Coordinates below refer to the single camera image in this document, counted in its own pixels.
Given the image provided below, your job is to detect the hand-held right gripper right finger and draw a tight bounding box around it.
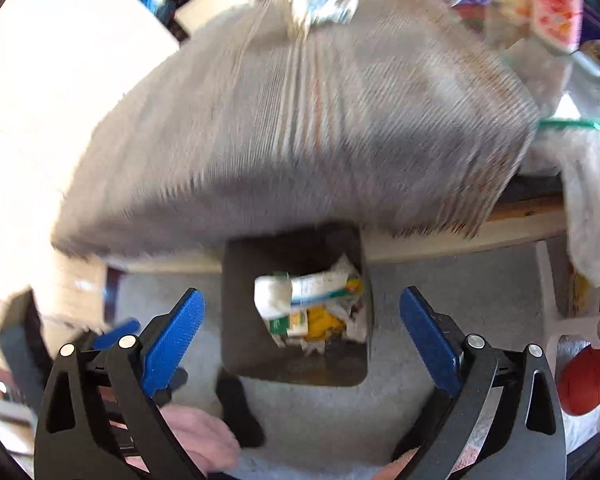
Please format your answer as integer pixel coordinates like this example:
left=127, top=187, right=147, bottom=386
left=399, top=286, right=567, bottom=480

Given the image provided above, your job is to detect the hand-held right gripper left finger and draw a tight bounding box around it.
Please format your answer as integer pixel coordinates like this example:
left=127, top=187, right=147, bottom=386
left=34, top=287, right=206, bottom=480

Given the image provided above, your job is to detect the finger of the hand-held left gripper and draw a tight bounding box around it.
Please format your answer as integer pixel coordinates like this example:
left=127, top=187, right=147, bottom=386
left=91, top=317, right=142, bottom=352
left=152, top=367, right=189, bottom=407

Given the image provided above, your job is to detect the dark grey waste bin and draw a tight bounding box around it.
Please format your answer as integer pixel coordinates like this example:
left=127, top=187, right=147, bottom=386
left=221, top=224, right=376, bottom=387

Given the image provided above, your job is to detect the cardboard box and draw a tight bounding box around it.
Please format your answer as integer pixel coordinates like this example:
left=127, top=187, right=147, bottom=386
left=42, top=252, right=108, bottom=323

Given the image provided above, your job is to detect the person's left leg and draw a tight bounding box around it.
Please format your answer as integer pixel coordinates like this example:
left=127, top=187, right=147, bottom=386
left=125, top=404, right=242, bottom=477

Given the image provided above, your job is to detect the person's leg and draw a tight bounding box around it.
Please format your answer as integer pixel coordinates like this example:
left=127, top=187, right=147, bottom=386
left=377, top=449, right=433, bottom=480
left=125, top=404, right=242, bottom=477

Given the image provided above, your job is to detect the black sock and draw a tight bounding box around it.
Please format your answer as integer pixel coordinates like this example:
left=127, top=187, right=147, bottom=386
left=215, top=374, right=267, bottom=449

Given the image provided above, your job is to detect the white paper wad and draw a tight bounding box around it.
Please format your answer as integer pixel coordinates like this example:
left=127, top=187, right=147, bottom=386
left=254, top=275, right=294, bottom=320

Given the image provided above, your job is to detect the green orange small box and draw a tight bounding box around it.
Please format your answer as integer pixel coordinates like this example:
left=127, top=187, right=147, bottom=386
left=269, top=310, right=311, bottom=340

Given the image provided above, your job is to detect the person's right leg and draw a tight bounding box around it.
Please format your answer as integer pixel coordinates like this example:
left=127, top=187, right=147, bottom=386
left=377, top=449, right=433, bottom=480

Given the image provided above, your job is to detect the white plastic stool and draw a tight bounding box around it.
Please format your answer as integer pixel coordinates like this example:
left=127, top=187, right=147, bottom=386
left=534, top=239, right=600, bottom=353

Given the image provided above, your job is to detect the orange ball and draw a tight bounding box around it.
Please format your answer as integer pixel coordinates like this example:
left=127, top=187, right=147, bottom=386
left=556, top=347, right=600, bottom=417

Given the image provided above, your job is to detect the clear plastic zip bag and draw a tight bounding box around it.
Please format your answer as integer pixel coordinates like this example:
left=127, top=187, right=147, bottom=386
left=520, top=50, right=600, bottom=288

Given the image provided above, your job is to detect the grey plaid blanket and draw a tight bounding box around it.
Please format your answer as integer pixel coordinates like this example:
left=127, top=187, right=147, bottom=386
left=50, top=0, right=541, bottom=261

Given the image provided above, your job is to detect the white flat box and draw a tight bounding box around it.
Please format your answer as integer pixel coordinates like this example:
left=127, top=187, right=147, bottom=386
left=174, top=0, right=253, bottom=37

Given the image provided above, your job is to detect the blue white foil wrapper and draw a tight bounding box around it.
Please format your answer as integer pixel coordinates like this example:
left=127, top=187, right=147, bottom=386
left=300, top=0, right=360, bottom=26

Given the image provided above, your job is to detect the pink white tissue pack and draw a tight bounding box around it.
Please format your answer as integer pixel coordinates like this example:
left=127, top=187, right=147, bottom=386
left=529, top=0, right=585, bottom=56

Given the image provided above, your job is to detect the wooden table frame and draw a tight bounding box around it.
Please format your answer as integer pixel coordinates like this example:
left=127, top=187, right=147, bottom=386
left=367, top=194, right=571, bottom=262

